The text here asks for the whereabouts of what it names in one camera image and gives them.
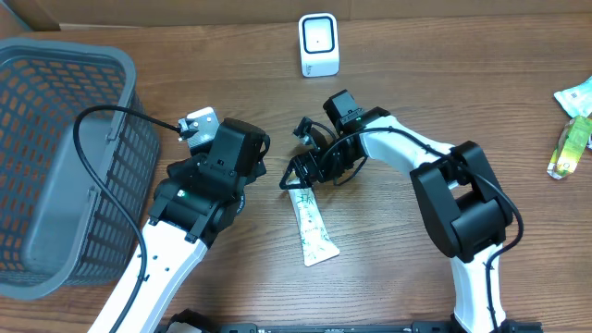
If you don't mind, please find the white tube with gold cap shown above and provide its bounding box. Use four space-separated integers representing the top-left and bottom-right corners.
289 188 340 267

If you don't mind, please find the teal wet wipes pack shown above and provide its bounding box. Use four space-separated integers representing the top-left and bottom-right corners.
553 77 592 117

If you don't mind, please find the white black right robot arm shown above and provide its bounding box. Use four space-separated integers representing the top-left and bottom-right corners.
279 90 517 332

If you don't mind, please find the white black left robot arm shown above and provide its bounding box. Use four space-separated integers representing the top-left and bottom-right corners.
91 116 270 332

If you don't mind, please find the white barcode scanner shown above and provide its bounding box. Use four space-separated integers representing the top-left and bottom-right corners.
298 13 340 78

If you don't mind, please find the grey plastic shopping basket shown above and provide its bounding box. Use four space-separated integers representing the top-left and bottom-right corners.
1 38 159 300

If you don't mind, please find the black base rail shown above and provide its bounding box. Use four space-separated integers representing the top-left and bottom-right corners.
156 309 545 333

